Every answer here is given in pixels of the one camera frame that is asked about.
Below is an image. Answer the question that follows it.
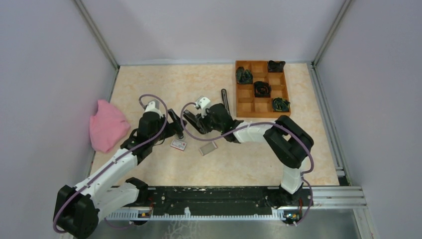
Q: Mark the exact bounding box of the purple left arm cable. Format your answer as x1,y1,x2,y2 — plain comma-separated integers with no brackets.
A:
52,94,169,234

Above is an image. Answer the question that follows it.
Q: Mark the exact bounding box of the staple box tray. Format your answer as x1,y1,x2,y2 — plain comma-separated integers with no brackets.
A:
199,141,218,156

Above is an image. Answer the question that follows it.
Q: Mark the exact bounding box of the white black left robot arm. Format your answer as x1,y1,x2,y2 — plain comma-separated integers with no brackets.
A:
53,110,180,239

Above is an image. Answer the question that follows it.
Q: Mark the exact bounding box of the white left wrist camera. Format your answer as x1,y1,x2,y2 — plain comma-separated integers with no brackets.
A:
144,100,162,116

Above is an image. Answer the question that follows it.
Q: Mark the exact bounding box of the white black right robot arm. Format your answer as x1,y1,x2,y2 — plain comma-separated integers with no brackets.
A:
195,100,315,205

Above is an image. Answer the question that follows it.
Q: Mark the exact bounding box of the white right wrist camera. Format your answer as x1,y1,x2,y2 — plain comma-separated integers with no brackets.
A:
195,96,211,110

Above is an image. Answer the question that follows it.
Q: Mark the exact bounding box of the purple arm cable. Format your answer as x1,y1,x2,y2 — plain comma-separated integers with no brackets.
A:
179,102,314,227
52,94,169,234

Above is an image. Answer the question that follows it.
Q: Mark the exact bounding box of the pink cloth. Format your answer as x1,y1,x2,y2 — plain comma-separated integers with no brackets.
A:
89,99,130,153

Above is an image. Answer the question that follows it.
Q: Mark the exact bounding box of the green camouflage rolled sock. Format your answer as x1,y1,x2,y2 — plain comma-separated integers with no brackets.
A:
235,67,253,85

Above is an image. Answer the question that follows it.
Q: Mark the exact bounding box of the black stapler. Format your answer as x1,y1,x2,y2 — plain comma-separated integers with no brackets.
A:
221,89,231,115
183,110,207,134

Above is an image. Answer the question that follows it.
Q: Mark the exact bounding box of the dark rolled sock back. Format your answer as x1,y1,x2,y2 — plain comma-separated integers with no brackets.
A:
267,60,286,73

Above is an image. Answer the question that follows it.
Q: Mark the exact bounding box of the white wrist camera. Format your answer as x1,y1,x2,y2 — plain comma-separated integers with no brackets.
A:
195,96,211,110
144,100,162,116

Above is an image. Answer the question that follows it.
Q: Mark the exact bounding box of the red white staple box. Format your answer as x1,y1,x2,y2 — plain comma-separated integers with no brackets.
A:
170,139,187,151

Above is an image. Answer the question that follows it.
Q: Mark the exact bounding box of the blue green rolled sock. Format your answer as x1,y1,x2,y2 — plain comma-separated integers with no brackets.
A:
272,98,290,112

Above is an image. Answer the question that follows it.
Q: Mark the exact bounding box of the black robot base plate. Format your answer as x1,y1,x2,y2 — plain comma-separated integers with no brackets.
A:
117,175,314,227

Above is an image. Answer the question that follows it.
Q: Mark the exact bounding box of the grey silver stapler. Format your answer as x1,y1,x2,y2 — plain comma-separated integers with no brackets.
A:
167,109,184,141

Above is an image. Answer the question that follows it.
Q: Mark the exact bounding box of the wooden compartment tray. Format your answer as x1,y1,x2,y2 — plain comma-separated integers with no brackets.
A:
234,60,292,119

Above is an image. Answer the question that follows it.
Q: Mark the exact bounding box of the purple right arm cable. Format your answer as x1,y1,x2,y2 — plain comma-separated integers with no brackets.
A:
179,102,314,227

